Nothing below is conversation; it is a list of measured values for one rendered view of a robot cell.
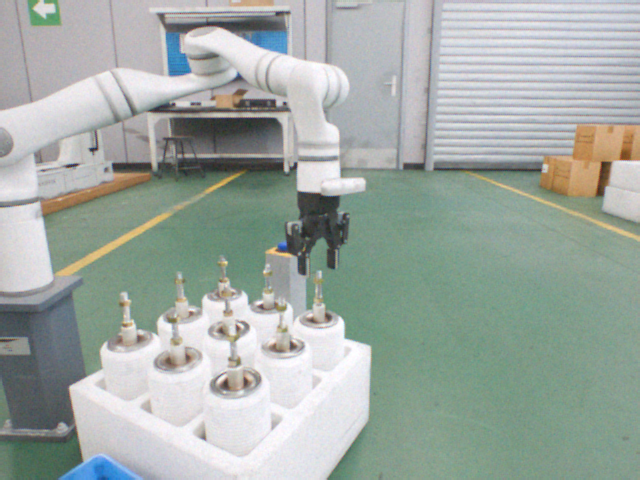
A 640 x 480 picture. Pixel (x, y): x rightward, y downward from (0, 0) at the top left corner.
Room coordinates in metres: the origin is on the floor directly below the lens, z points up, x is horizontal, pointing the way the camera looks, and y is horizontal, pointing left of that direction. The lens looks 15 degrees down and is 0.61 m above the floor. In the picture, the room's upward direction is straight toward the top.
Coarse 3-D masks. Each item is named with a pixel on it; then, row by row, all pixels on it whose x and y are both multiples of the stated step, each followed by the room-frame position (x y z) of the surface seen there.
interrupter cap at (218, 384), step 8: (248, 368) 0.57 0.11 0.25; (216, 376) 0.55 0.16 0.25; (224, 376) 0.55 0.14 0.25; (248, 376) 0.55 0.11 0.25; (256, 376) 0.55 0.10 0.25; (216, 384) 0.53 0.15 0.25; (224, 384) 0.53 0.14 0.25; (248, 384) 0.53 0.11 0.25; (256, 384) 0.53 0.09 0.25; (216, 392) 0.51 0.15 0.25; (224, 392) 0.51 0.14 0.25; (232, 392) 0.51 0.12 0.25; (240, 392) 0.51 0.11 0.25; (248, 392) 0.51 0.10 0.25
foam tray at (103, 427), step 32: (352, 352) 0.74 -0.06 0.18; (96, 384) 0.64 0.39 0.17; (320, 384) 0.64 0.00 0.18; (352, 384) 0.69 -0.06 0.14; (96, 416) 0.59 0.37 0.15; (128, 416) 0.55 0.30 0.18; (288, 416) 0.55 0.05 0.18; (320, 416) 0.59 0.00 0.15; (352, 416) 0.70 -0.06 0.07; (96, 448) 0.60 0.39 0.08; (128, 448) 0.55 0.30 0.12; (160, 448) 0.51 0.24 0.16; (192, 448) 0.48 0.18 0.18; (256, 448) 0.49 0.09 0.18; (288, 448) 0.51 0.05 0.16; (320, 448) 0.59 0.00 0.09
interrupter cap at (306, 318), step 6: (306, 312) 0.76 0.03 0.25; (312, 312) 0.76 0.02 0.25; (330, 312) 0.76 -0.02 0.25; (300, 318) 0.74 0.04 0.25; (306, 318) 0.74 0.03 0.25; (312, 318) 0.74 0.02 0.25; (330, 318) 0.74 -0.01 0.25; (336, 318) 0.74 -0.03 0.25; (306, 324) 0.71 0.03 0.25; (312, 324) 0.71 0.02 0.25; (318, 324) 0.71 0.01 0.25; (324, 324) 0.71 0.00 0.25; (330, 324) 0.71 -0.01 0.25; (336, 324) 0.72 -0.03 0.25
